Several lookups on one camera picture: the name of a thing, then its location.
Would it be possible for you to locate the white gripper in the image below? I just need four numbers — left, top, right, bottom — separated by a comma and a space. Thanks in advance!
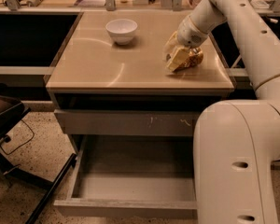
162, 15, 208, 72

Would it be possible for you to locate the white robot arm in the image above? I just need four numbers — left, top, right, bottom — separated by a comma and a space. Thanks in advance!
163, 0, 280, 224

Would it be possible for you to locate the grey drawer cabinet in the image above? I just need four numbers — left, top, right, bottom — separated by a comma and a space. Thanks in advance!
43, 10, 237, 220

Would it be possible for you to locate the closed grey top drawer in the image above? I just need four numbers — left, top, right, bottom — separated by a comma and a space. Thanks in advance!
54, 109, 199, 136

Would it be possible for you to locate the open grey middle drawer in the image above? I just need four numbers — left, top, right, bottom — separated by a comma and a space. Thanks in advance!
54, 135, 197, 219

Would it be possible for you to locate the white ceramic bowl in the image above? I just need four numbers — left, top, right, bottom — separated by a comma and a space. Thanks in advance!
105, 19, 138, 45

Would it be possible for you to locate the white stick with tip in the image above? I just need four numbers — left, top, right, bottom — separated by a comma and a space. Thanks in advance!
231, 55, 241, 68

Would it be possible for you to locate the black office chair left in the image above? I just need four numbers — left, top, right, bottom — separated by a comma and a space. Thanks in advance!
0, 83, 77, 224

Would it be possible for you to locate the black floor cable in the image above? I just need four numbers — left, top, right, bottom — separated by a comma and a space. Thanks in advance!
0, 119, 35, 156

